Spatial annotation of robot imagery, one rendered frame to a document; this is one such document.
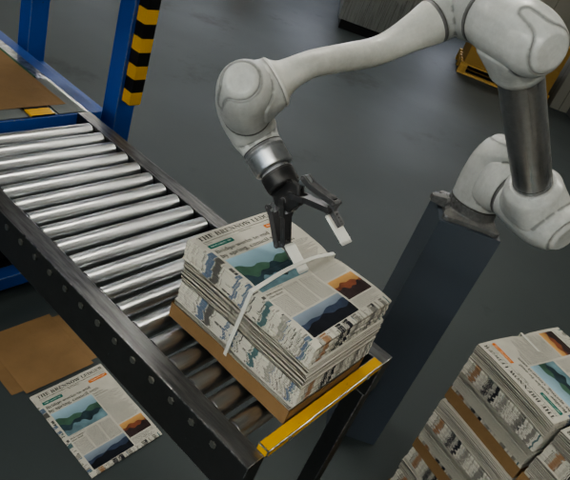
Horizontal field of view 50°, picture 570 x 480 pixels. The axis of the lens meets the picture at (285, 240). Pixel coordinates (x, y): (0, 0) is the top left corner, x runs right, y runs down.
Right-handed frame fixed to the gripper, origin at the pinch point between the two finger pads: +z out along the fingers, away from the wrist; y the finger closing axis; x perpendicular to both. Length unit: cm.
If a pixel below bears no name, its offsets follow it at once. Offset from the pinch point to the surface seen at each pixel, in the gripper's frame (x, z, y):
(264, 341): 15.1, 10.0, 12.2
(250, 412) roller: 18.2, 21.3, 23.2
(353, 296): -4.4, 10.9, 2.3
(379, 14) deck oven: -617, -282, 235
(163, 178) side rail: -23, -50, 60
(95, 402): -3, -1, 124
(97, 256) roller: 17, -29, 50
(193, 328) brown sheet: 15.3, -0.5, 30.9
